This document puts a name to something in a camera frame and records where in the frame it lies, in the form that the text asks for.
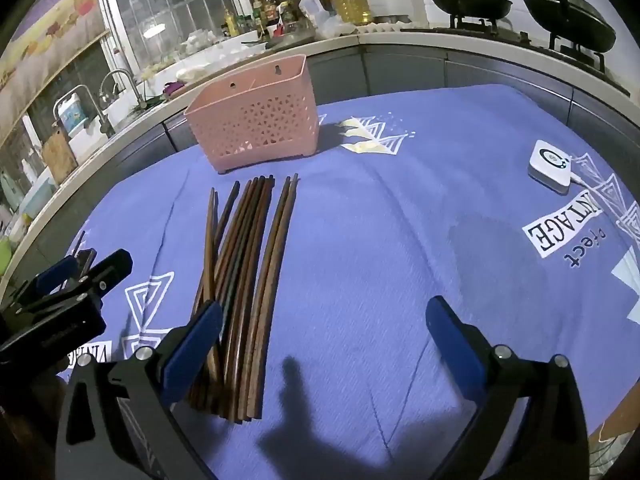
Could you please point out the row of condiment bottles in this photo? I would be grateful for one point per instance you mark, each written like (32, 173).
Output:
(260, 15)

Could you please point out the wooden cutting board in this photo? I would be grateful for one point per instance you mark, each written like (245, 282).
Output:
(60, 157)

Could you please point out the black wok with lid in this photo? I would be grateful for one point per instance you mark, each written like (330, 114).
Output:
(570, 22)

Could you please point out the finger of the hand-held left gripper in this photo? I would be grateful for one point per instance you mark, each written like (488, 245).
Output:
(112, 267)
(55, 274)

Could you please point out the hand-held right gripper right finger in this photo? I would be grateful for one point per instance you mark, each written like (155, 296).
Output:
(455, 352)

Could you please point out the bundle of wooden chopsticks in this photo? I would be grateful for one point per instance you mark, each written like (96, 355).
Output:
(245, 260)

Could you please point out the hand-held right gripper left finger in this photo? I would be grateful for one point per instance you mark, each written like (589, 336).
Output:
(192, 347)

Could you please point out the tall curved steel faucet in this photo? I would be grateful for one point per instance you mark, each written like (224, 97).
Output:
(122, 80)

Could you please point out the square-bend steel faucet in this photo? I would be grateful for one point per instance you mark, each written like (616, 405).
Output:
(95, 110)

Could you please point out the green bowl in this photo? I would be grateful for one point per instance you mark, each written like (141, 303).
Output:
(4, 254)

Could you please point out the blue printed tablecloth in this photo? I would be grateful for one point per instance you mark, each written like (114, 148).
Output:
(375, 235)

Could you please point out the white egg tray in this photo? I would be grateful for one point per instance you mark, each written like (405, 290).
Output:
(392, 21)

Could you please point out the black open wok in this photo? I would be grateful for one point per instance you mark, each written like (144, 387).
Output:
(472, 4)

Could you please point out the thin dark single chopstick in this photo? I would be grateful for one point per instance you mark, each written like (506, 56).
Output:
(80, 241)

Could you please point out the pink plastic utensil basket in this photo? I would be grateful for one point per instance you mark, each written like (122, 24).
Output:
(260, 120)

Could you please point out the blue label detergent jug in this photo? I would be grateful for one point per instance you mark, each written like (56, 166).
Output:
(74, 115)

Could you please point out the purple bundle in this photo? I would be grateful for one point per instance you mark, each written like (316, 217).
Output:
(174, 88)

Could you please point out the small white square device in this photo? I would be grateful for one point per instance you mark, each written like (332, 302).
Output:
(547, 162)

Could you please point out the gas stove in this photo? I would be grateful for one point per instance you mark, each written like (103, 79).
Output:
(520, 40)

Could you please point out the white plastic jug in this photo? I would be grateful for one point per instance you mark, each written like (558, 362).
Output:
(311, 10)

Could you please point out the wall poster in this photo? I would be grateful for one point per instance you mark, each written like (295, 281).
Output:
(40, 25)

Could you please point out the barred window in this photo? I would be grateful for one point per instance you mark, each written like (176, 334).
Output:
(170, 5)

